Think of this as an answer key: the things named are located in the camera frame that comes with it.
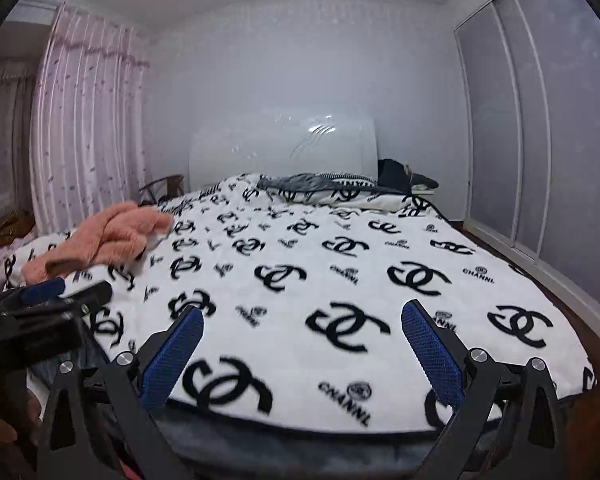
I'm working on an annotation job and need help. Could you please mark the dark clothing by headboard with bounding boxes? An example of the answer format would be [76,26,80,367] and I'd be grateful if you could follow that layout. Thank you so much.
[377,158,440,193]

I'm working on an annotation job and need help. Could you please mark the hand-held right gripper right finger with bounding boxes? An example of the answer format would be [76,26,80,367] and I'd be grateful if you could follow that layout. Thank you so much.
[401,299,566,480]

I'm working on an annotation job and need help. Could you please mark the white glossy headboard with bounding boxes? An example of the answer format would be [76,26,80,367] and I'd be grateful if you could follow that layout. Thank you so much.
[187,117,379,191]

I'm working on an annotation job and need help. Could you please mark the brown woven basket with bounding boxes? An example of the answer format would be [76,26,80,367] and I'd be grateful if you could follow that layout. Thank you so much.
[0,210,36,250]

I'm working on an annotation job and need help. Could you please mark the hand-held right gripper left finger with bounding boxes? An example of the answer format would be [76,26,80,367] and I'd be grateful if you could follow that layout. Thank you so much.
[37,304,206,480]

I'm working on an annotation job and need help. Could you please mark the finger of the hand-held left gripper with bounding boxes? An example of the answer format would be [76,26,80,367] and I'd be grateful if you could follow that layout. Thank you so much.
[0,281,114,322]
[0,278,67,311]

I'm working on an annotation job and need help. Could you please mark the pink sheer curtain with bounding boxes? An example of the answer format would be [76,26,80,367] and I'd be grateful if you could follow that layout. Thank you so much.
[30,2,151,236]

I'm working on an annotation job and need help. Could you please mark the orange fuzzy cloth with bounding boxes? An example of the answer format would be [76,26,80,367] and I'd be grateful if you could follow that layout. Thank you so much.
[21,201,175,283]

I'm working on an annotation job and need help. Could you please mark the wooden chair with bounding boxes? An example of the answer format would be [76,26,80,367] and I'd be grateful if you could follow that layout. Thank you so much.
[140,175,186,203]

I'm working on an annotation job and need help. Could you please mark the grey sliding door wardrobe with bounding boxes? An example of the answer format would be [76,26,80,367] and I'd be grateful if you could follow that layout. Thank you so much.
[452,0,600,321]

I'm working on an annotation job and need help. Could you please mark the white black printed blanket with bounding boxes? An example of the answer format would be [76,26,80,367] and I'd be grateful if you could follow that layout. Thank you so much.
[2,172,596,433]

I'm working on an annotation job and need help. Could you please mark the grey striped cloth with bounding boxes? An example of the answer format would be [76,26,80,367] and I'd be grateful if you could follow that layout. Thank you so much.
[256,172,381,197]

